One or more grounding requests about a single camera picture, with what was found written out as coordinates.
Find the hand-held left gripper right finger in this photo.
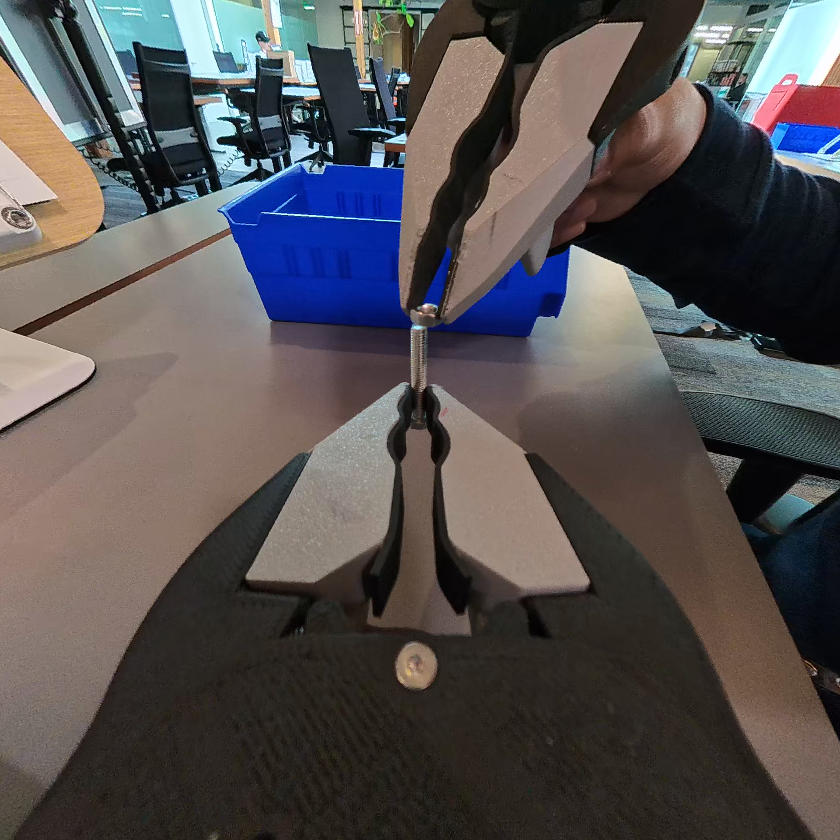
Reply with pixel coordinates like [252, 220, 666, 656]
[427, 384, 593, 616]

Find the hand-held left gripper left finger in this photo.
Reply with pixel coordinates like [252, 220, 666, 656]
[245, 382, 414, 618]

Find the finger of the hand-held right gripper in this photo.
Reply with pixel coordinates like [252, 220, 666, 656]
[441, 21, 645, 326]
[398, 36, 519, 312]

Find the long silver bolt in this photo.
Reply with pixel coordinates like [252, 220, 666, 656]
[410, 323, 431, 431]

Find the person's right forearm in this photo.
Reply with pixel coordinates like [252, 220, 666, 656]
[577, 82, 840, 365]

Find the person's right hand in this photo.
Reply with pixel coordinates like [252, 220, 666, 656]
[551, 77, 708, 250]

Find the blue plastic bin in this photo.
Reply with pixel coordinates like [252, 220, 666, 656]
[218, 163, 571, 339]

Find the red plastic bin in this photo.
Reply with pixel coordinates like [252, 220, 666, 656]
[751, 74, 840, 135]

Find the small blue bin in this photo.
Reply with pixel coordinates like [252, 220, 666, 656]
[771, 121, 840, 156]

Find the black mesh office chair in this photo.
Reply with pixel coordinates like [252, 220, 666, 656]
[679, 390, 840, 526]

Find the white board stand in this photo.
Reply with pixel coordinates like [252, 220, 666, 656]
[0, 187, 97, 432]

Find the grey framed panel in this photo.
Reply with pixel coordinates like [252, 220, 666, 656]
[62, 0, 147, 142]

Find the black tripod stand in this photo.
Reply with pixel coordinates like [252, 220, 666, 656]
[49, 0, 161, 214]

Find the printed instruction sheet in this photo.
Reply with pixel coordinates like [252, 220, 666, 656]
[0, 134, 60, 207]

